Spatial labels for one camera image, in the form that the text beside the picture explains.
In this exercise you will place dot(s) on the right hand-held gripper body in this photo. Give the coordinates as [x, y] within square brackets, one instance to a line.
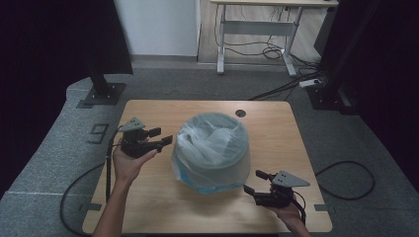
[286, 180]

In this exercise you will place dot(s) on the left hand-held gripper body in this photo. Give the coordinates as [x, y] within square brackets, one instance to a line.
[135, 144]

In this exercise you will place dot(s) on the green plastic trash bin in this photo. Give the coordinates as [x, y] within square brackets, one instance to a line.
[242, 154]

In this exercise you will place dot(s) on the white blue-edged trash bag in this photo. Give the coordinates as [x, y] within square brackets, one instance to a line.
[210, 148]

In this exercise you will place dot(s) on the person's left hand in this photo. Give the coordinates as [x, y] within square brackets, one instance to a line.
[126, 169]

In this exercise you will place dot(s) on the person's right hand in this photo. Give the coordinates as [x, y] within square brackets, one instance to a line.
[291, 215]

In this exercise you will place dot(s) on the black metal stand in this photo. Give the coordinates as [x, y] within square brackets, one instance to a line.
[329, 95]
[102, 90]

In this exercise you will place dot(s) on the white power strip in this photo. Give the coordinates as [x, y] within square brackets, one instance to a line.
[309, 83]

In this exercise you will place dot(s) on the black curtain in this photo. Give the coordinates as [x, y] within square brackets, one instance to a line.
[49, 49]
[388, 65]

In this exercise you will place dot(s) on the white metal-legged desk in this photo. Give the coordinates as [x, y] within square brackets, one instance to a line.
[260, 28]

